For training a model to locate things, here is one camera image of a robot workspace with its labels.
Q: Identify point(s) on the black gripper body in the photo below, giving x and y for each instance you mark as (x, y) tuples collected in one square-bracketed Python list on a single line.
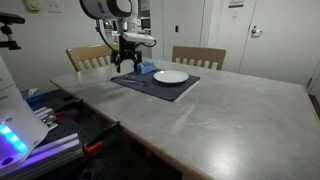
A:
[(127, 50)]

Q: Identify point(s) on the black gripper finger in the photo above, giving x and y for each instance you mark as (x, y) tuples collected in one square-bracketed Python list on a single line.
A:
[(136, 65), (118, 67)]

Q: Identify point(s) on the silver fork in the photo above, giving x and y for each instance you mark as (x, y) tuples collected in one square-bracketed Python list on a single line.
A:
[(134, 82)]

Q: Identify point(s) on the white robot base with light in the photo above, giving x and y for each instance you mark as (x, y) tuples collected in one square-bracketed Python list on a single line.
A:
[(20, 130)]

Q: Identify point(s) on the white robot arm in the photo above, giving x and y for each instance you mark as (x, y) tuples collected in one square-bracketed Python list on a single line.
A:
[(125, 13)]

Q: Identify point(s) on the white round plate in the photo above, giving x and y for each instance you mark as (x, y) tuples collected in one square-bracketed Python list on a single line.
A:
[(171, 76)]

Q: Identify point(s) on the blue folded cloth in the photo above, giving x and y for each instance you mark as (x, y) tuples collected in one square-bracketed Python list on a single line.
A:
[(146, 67)]

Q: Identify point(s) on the silver spoon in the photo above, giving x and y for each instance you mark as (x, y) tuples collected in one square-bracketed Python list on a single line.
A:
[(133, 78)]

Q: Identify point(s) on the dark blue placemat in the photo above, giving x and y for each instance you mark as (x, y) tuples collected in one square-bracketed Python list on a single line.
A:
[(165, 91)]

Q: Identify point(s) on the wooden chair right back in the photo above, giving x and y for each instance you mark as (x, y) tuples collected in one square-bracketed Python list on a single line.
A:
[(200, 55)]

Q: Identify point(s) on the blue tissue box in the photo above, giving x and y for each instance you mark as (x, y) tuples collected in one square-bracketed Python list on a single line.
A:
[(33, 96)]

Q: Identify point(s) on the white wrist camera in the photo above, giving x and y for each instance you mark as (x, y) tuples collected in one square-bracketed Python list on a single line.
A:
[(138, 38)]

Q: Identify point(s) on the orange handled black clamp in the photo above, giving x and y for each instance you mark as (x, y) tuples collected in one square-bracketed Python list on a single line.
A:
[(97, 143)]

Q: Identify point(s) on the black camera on stand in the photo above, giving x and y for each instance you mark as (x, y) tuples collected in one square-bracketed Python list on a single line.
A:
[(8, 19)]

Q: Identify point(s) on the silver door handle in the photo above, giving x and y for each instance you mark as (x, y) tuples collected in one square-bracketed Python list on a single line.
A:
[(255, 32)]

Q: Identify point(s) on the white door with handle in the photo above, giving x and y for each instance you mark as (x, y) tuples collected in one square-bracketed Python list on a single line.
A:
[(289, 46)]

